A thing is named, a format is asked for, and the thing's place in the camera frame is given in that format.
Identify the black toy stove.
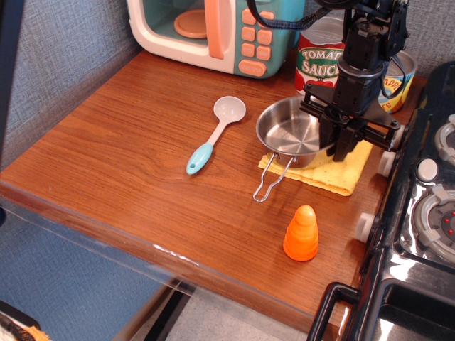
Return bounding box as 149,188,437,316
308,62,454,340

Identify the tomato sauce can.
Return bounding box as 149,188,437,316
294,16,345,94

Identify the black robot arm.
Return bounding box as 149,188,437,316
301,1,409,162

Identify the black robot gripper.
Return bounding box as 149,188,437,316
301,63,401,162

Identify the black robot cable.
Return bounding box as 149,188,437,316
245,0,333,31

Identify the small stainless steel pot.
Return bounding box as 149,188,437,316
253,95,334,202

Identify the folded yellow towel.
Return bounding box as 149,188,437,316
257,139,374,197

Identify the pineapple slices can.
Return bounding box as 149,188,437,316
378,51,417,114

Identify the white spoon with teal handle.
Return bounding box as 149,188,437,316
186,96,246,175

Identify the orange toy carrot cone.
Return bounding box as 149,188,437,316
283,205,319,261

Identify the clear acrylic barrier panel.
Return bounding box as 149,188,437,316
0,180,349,341

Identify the teal toy microwave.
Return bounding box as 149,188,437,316
127,1,299,79

